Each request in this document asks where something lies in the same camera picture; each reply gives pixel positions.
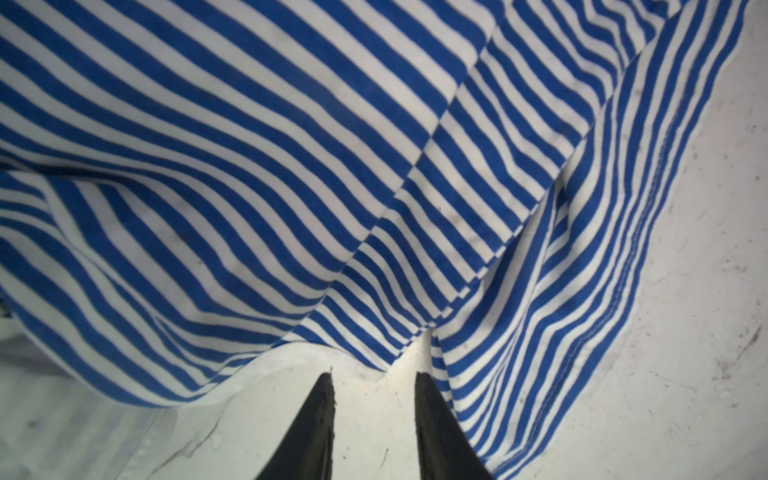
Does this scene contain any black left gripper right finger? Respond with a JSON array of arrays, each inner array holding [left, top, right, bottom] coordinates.
[[415, 372, 492, 480]]

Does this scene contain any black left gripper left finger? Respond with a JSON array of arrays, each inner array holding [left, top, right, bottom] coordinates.
[[257, 373, 335, 480]]

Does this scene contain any blue white striped tank top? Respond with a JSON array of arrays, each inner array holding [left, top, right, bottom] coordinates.
[[1, 1, 747, 479]]

